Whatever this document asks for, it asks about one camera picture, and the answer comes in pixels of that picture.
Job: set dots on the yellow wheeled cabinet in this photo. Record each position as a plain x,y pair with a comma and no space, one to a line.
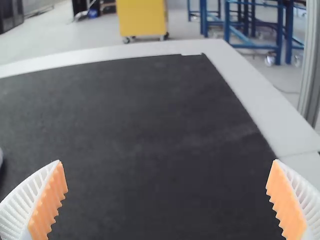
142,17

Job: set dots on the blue metal frame trolley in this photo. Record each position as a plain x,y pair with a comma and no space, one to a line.
192,10
205,22
228,25

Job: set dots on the aluminium frame post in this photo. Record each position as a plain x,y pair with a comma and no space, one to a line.
310,62

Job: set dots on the dark cabinet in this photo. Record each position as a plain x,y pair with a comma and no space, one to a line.
11,15

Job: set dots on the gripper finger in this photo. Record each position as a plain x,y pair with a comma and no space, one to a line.
20,212
297,207

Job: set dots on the white tape strip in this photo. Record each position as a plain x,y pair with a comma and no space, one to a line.
191,54

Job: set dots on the black mat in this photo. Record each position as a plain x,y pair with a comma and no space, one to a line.
137,125

